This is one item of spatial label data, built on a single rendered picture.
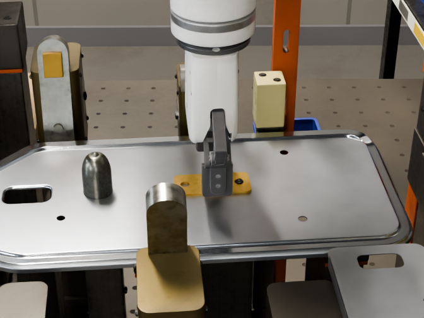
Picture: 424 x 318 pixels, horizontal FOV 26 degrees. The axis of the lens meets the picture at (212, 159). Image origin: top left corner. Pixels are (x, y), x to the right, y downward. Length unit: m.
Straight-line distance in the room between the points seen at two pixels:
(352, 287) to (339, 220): 0.11
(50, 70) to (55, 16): 2.51
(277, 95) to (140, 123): 0.66
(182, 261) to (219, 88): 0.18
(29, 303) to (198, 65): 0.28
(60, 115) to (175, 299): 0.39
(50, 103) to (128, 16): 2.47
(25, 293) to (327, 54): 2.75
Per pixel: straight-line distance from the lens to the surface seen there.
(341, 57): 3.55
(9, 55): 1.14
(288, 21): 1.09
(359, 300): 0.88
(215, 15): 0.87
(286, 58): 1.12
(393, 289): 0.90
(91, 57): 3.54
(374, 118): 1.76
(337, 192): 1.01
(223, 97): 0.90
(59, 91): 1.12
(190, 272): 0.83
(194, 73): 0.89
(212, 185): 0.95
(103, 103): 1.79
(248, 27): 0.90
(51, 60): 1.10
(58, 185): 1.03
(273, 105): 1.10
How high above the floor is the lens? 1.58
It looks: 33 degrees down
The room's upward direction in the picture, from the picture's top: straight up
